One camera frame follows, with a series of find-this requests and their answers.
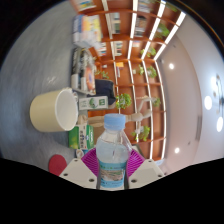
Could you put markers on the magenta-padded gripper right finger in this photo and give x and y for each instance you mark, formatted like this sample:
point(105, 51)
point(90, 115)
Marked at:
point(146, 172)

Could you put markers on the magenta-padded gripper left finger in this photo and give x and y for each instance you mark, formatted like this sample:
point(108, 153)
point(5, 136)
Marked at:
point(76, 173)

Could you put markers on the clear water bottle blue cap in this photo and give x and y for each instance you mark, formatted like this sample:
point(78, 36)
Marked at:
point(113, 156)

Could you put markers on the small snack packet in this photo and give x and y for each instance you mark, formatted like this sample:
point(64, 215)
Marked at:
point(80, 153)

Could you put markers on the flat round red coaster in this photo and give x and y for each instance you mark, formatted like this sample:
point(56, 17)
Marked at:
point(57, 165)

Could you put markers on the beige chair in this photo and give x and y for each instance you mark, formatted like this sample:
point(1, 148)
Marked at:
point(96, 120)

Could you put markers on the cream cylindrical cup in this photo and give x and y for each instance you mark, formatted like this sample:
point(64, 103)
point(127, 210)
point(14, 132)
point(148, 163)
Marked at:
point(45, 111)

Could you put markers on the tall green white carton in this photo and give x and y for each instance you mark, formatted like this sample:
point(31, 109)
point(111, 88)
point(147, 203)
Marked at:
point(93, 102)

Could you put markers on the dark chair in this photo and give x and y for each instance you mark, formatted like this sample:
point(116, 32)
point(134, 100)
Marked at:
point(106, 91)

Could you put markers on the ceiling chandelier lamp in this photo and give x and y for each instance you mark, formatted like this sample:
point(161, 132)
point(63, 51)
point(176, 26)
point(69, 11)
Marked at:
point(216, 103)

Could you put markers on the stack of dark books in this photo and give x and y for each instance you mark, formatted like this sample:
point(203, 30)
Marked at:
point(83, 71)

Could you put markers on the wooden wall shelf unit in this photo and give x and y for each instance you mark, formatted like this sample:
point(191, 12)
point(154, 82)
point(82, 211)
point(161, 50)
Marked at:
point(143, 40)

